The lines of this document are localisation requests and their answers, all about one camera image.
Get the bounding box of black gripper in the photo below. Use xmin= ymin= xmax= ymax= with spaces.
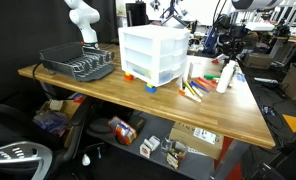
xmin=219 ymin=25 xmax=250 ymax=49

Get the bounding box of grey dish rack bin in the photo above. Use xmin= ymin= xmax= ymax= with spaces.
xmin=39 ymin=42 xmax=114 ymax=82

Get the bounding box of red lego block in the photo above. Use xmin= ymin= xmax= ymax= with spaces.
xmin=124 ymin=72 xmax=134 ymax=81

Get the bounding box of blue yellow lego block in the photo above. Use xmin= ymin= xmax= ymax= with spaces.
xmin=145 ymin=84 xmax=157 ymax=93

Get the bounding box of yellow marker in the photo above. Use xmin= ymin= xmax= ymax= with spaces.
xmin=184 ymin=81 xmax=195 ymax=95

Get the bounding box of pink marker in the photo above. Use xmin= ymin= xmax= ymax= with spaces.
xmin=198 ymin=77 xmax=217 ymax=89

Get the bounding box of white three-drawer organizer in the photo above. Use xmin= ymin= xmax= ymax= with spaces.
xmin=118 ymin=25 xmax=190 ymax=87

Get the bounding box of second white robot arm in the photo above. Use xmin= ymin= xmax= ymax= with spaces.
xmin=64 ymin=0 xmax=100 ymax=49

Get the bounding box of cardboard box under table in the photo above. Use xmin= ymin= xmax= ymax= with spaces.
xmin=169 ymin=122 xmax=223 ymax=159

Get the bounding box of white bottle lid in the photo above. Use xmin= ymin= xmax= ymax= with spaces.
xmin=228 ymin=60 xmax=236 ymax=66

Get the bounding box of green marker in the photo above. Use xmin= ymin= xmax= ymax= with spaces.
xmin=204 ymin=74 xmax=220 ymax=80

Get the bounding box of white marker orange cap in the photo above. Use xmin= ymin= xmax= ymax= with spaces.
xmin=178 ymin=90 xmax=201 ymax=103

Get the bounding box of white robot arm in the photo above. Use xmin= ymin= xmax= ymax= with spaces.
xmin=214 ymin=0 xmax=282 ymax=49

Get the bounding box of blue marker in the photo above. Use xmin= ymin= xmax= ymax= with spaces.
xmin=190 ymin=81 xmax=210 ymax=93

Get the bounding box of open cardboard box of items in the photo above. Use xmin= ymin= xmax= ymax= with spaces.
xmin=33 ymin=100 xmax=80 ymax=147

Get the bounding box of black office chair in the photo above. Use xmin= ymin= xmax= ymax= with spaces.
xmin=0 ymin=98 xmax=91 ymax=180

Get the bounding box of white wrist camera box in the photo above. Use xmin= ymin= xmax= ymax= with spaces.
xmin=246 ymin=22 xmax=274 ymax=31

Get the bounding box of red toy box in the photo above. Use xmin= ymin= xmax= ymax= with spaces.
xmin=108 ymin=116 xmax=137 ymax=145

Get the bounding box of white plastic bottle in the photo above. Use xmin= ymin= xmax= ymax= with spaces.
xmin=216 ymin=64 xmax=235 ymax=93

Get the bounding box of white square holder cup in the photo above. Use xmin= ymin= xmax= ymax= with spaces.
xmin=189 ymin=62 xmax=202 ymax=78

